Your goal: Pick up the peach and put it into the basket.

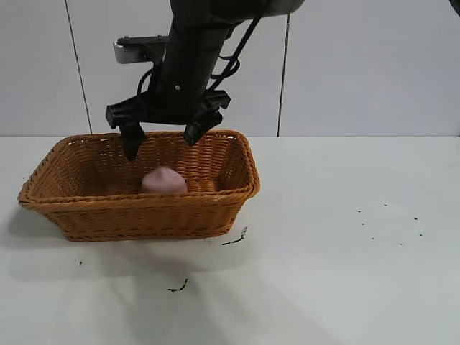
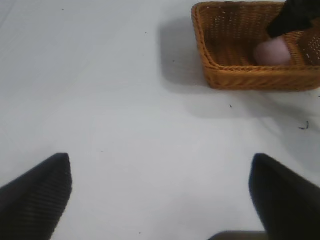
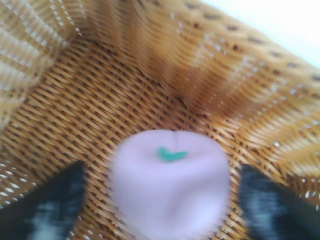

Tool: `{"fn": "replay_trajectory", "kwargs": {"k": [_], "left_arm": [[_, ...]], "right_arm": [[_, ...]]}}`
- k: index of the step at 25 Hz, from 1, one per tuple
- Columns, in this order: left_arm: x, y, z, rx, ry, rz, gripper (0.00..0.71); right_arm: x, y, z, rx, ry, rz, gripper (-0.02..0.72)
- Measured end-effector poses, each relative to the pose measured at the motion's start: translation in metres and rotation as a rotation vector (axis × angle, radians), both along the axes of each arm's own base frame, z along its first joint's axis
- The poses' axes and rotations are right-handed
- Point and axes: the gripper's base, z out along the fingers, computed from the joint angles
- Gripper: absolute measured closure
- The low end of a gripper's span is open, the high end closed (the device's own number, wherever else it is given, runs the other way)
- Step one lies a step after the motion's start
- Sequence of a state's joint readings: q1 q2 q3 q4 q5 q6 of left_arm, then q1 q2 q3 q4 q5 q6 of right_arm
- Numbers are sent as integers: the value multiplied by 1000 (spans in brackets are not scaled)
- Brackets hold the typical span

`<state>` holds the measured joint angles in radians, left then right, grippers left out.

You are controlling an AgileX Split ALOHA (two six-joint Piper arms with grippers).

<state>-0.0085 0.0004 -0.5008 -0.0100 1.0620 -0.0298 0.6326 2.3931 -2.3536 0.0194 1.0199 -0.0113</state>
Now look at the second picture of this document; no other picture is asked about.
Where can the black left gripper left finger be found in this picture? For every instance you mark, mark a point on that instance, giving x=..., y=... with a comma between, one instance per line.
x=35, y=200

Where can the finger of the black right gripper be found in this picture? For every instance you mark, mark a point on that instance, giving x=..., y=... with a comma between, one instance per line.
x=292, y=17

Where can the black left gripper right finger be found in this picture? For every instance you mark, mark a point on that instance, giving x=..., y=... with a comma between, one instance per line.
x=287, y=200

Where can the pink peach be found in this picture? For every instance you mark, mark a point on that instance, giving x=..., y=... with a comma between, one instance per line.
x=271, y=53

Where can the brown woven wicker basket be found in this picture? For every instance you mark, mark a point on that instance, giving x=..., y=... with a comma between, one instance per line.
x=250, y=77

